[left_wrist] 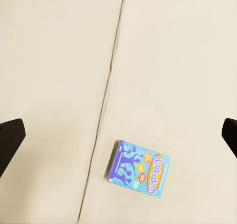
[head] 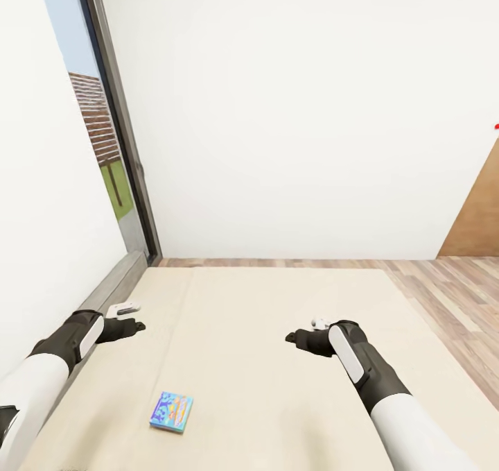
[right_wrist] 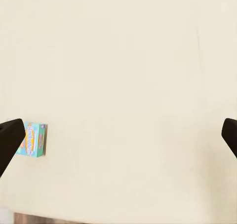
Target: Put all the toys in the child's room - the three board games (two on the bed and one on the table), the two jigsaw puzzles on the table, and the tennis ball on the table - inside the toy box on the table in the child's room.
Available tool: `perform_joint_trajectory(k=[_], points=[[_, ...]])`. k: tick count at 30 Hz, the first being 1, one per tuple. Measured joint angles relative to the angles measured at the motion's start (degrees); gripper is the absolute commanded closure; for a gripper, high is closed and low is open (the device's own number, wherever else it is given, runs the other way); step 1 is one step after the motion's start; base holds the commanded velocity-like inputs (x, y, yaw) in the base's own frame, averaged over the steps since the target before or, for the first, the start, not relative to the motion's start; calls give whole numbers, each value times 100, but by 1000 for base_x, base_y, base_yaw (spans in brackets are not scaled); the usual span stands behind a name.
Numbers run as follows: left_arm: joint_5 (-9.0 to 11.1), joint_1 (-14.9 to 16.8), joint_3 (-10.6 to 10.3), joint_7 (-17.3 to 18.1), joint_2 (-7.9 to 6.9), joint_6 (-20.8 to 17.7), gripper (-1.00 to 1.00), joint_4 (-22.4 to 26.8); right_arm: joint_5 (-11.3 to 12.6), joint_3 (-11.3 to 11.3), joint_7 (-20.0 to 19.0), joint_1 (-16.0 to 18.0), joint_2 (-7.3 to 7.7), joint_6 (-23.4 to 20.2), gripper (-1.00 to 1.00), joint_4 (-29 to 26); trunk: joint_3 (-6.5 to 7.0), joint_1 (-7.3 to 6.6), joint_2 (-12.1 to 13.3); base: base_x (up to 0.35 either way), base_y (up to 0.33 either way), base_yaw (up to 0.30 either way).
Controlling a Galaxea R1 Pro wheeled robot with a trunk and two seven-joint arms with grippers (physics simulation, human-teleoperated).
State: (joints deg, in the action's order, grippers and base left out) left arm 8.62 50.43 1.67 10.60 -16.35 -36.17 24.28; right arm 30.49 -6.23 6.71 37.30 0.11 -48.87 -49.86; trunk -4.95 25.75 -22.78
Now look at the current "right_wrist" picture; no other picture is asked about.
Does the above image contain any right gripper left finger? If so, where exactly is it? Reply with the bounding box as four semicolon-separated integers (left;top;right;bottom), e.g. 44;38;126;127
0;118;26;177

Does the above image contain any board game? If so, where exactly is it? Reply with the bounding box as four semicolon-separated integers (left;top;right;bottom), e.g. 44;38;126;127
16;121;45;157

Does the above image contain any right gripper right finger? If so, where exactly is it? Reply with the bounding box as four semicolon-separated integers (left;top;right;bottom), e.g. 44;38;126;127
221;118;237;158

